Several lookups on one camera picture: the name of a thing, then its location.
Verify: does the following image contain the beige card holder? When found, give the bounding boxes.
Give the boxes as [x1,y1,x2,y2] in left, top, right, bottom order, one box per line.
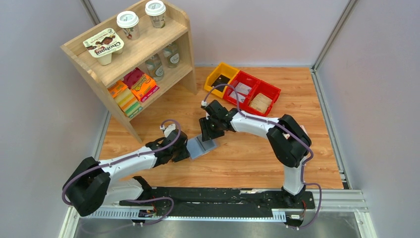
[187,134,219,160]

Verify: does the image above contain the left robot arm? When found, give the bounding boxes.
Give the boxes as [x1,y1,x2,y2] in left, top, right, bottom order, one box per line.
[63,129,190,217]

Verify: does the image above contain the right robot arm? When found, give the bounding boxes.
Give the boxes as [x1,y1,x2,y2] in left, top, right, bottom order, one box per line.
[199,100,313,208]

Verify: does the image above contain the black cards in bin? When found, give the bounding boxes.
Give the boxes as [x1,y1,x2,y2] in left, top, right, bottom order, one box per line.
[211,74,230,92]

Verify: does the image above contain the white cards in bin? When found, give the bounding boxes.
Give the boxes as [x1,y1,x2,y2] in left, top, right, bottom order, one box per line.
[227,82,252,103]

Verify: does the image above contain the tan cards in bin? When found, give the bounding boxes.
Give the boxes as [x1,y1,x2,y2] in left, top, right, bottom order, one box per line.
[250,93,272,114]

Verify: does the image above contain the middle red plastic bin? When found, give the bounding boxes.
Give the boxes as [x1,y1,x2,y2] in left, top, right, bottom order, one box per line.
[223,70,261,109]

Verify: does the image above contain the red plastic bin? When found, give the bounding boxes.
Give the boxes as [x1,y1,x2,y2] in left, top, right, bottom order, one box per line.
[223,70,261,109]
[244,80,281,117]

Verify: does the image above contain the yellow plastic bin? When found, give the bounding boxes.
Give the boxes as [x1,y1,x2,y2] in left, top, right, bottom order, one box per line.
[204,62,240,92]

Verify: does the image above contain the right red plastic bin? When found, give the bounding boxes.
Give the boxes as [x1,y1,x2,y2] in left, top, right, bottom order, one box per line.
[244,80,281,117]

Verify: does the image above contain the colourful sponge stack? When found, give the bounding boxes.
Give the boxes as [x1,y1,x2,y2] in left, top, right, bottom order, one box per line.
[108,80,142,119]

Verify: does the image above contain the orange snack box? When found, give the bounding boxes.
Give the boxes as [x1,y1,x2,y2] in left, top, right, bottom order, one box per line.
[130,74,158,102]

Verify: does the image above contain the right glass jar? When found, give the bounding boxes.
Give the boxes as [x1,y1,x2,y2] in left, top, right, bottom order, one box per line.
[163,42,180,68]

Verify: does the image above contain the glass jar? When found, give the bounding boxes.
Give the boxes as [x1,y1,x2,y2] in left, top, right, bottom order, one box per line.
[163,42,180,68]
[145,54,164,82]

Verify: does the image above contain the left glass jar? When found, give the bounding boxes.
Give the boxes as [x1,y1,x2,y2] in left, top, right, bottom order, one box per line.
[145,54,164,82]

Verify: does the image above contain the magenta snack box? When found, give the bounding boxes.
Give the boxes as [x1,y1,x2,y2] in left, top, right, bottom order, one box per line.
[123,68,159,93]

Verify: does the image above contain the wooden shelf unit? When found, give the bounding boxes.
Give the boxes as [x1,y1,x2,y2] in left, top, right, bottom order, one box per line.
[61,0,197,142]

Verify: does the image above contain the right paper coffee cup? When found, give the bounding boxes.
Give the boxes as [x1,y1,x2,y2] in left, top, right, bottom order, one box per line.
[145,0,166,28]

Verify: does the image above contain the paper coffee cup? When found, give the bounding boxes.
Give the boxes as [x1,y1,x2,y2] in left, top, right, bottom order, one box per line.
[116,11,140,40]
[145,0,166,28]

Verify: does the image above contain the Chobani yogurt cup pack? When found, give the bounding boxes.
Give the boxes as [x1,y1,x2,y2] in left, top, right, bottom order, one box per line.
[83,28,124,65]

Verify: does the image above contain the left paper coffee cup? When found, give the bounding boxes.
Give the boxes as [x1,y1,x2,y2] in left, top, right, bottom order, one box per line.
[116,11,140,40]

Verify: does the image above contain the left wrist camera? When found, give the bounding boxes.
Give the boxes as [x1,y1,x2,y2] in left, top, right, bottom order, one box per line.
[160,123,176,137]

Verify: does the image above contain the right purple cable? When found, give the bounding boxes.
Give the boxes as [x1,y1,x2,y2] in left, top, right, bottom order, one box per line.
[201,83,323,230]

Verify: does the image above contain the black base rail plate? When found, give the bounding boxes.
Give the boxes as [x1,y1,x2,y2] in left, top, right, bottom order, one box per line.
[140,187,315,218]

